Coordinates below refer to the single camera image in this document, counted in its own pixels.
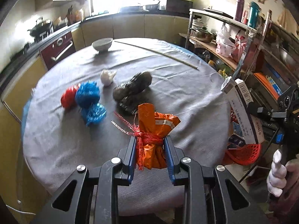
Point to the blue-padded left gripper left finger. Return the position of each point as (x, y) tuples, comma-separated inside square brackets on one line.
[(87, 189)]

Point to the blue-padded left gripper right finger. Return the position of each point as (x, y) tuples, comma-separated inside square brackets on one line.
[(211, 195)]

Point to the orange medicine box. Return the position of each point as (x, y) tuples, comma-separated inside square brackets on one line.
[(239, 97)]

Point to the orange snack wrapper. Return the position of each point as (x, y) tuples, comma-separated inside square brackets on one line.
[(153, 127)]

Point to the black plastic bag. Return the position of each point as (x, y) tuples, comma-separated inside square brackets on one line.
[(130, 95)]

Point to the blue plastic bag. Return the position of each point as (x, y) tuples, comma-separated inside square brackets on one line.
[(87, 98)]

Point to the red plastic bag ball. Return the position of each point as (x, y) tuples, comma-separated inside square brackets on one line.
[(68, 97)]

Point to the white tissue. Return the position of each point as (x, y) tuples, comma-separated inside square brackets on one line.
[(107, 77)]

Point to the white gloved right hand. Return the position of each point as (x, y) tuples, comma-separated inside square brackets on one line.
[(282, 177)]

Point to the red plastic basket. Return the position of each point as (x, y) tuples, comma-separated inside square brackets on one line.
[(237, 151)]

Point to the grey tablecloth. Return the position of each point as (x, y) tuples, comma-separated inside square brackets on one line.
[(175, 81)]

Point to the metal storage shelf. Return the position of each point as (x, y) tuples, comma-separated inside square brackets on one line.
[(268, 52)]

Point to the white pink plastic bag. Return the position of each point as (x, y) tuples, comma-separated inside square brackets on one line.
[(224, 46)]

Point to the teal thermos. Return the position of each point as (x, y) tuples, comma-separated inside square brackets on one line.
[(253, 15)]

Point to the steel pot on shelf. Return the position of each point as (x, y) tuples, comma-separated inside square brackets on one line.
[(202, 34)]

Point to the purple thermos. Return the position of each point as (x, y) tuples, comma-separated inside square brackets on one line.
[(239, 10)]

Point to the long wooden stick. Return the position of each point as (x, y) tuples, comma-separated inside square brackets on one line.
[(160, 53)]

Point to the white ceramic bowl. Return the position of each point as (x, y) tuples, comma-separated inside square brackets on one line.
[(102, 44)]

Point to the dark red oven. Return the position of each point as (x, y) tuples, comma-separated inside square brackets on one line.
[(58, 50)]

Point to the black microwave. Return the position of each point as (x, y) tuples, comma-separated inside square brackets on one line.
[(177, 6)]

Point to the black wok with lid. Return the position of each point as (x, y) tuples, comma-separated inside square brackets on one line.
[(42, 29)]

